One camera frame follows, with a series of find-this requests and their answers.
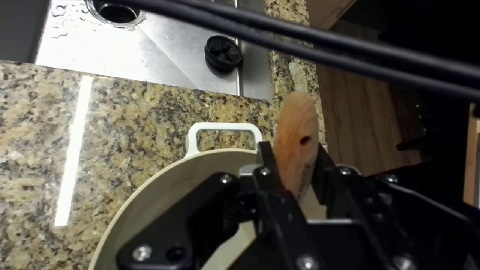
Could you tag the stainless steel sink basin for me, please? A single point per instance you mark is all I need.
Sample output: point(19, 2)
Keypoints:
point(104, 38)

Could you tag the black sink drain stopper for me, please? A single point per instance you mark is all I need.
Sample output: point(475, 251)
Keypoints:
point(223, 55)

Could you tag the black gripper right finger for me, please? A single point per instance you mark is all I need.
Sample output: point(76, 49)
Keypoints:
point(362, 230)

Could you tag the white enamel cooking pot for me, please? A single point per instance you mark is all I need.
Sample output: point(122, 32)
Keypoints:
point(199, 214)

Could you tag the wooden cooking spoon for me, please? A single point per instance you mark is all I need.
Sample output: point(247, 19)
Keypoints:
point(296, 142)

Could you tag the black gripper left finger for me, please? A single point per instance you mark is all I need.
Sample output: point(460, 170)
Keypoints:
point(287, 241)

